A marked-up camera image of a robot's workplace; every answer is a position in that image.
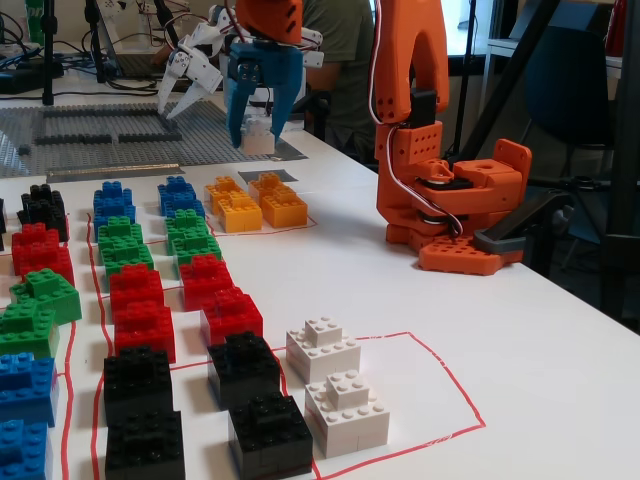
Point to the person in green shirt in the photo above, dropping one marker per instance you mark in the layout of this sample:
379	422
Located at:
350	50

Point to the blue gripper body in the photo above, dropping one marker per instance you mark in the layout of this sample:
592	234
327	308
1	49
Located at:
272	64

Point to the blue lego block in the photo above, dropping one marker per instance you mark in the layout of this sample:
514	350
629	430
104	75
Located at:
175	187
111	191
25	390
114	207
182	206
20	450

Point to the red bottle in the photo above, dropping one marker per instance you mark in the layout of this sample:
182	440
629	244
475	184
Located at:
616	25

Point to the white lego block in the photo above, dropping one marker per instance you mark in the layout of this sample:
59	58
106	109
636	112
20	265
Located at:
347	417
322	350
257	142

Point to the grey cornered brick wall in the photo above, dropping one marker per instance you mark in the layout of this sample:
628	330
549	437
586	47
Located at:
55	140

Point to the grey laptop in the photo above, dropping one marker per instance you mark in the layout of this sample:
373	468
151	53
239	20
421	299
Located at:
135	65

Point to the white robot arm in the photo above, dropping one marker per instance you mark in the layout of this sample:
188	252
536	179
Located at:
314	59

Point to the short grey brick wall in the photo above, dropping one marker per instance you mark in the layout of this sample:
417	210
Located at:
97	139

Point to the yellow lego block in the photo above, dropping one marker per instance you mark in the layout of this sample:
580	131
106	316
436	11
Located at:
222	189
270	182
284	206
240	212

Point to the grey tape marker patch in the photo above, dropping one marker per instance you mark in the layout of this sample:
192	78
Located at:
248	176

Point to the black box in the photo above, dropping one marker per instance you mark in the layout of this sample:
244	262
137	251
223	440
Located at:
25	80

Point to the green lego block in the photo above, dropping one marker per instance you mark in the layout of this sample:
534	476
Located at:
195	247
186	222
119	229
50	297
25	330
125	257

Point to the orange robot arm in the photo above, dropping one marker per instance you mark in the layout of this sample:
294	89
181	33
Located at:
400	50

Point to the black office chair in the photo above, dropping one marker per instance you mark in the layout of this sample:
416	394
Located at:
317	107

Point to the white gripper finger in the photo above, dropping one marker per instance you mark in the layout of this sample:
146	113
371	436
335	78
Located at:
175	75
192	97

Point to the red lego block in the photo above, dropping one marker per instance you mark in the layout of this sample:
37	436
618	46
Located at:
30	235
232	315
202	277
145	330
135	290
45	260

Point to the dark blue chair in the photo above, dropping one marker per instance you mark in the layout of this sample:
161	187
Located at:
565	90

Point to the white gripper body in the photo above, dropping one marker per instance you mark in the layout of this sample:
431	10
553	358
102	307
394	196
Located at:
196	70

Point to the grey duct tape strip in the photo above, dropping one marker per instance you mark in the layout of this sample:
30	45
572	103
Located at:
100	172
292	150

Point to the small grey lego brick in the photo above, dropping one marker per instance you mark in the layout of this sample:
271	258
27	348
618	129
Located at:
23	149

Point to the black camera tripod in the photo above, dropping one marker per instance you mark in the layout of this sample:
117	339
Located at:
622	150

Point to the green soda bottle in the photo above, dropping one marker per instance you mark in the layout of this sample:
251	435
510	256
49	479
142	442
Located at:
36	22

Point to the black grey table clamp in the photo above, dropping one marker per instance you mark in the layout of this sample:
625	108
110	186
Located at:
500	244

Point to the grey lego baseplate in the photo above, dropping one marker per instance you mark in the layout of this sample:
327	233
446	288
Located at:
90	125

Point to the black lego block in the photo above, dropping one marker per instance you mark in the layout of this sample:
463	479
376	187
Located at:
45	195
145	450
270	440
50	217
242	370
137	385

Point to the long grey brick wall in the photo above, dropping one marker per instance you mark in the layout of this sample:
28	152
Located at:
75	114

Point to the black stand pole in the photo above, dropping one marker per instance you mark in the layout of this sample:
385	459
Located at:
48	60
98	60

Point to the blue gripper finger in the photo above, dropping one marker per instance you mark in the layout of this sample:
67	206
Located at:
285	107
240	100

